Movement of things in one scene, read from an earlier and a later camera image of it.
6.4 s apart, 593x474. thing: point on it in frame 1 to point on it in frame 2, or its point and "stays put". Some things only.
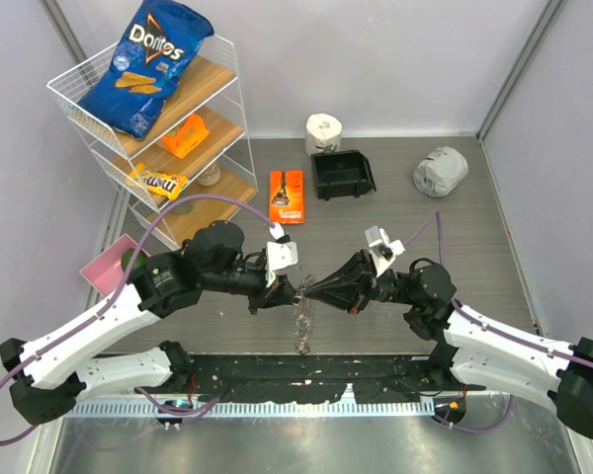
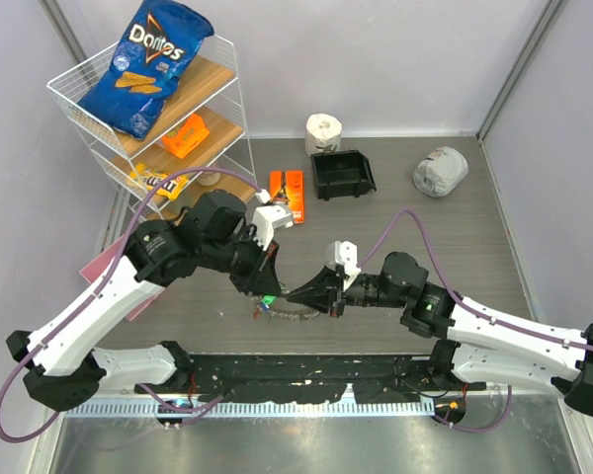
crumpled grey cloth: x=441 y=172 stays put
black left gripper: x=281 y=292 to x=262 y=276
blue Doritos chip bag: x=160 y=44 stays put
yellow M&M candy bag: x=165 y=185 stays put
